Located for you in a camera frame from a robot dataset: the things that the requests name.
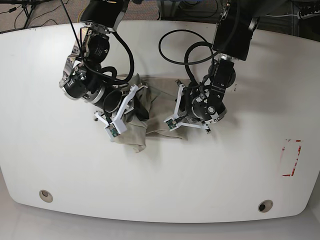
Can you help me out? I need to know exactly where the beige t-shirt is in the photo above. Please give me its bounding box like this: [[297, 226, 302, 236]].
[[114, 74, 188, 153]]

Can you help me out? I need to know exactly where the white power strip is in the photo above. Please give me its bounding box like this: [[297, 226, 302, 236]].
[[297, 4, 320, 20]]

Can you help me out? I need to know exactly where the red tape marking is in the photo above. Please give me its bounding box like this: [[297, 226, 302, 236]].
[[279, 139, 303, 177]]

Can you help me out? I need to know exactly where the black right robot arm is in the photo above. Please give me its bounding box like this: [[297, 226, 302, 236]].
[[59, 0, 149, 140]]

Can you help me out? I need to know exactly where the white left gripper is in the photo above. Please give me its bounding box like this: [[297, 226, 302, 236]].
[[163, 80, 211, 134]]

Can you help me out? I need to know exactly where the right table grommet hole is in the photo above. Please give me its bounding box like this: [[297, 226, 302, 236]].
[[258, 199, 273, 213]]

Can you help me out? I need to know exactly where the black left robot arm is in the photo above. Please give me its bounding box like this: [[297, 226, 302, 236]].
[[164, 0, 263, 133]]

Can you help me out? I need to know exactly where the left table grommet hole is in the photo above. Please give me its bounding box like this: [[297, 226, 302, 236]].
[[39, 190, 53, 203]]

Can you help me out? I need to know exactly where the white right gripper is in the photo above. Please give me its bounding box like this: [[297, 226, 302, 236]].
[[94, 84, 150, 138]]

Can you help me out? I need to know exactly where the table grommet hole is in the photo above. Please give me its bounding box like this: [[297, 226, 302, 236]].
[[39, 190, 53, 203], [258, 199, 273, 213]]

